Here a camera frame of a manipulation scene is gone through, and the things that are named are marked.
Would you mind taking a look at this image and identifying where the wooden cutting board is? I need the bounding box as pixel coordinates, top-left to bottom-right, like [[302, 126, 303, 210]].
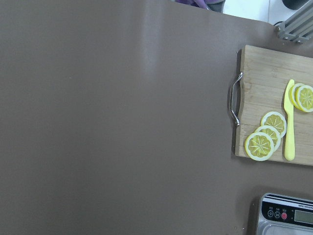
[[234, 45, 313, 166]]

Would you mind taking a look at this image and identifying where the lemon slice back pair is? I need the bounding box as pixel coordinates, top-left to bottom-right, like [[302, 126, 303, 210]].
[[289, 83, 304, 111]]

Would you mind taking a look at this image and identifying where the aluminium frame post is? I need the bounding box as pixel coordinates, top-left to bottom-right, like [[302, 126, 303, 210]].
[[276, 0, 313, 44]]

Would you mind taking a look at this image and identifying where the purple cloth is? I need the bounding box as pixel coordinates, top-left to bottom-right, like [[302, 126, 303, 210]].
[[174, 0, 210, 10]]

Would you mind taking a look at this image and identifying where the yellow plastic knife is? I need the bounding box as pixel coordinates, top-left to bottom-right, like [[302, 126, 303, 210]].
[[284, 79, 295, 161]]

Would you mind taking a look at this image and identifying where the lemon slice middle stack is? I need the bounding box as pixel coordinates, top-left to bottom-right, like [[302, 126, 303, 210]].
[[255, 125, 281, 152]]

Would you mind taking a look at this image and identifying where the silver kitchen scale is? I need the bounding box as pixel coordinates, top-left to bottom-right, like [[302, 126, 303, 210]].
[[255, 193, 313, 235]]

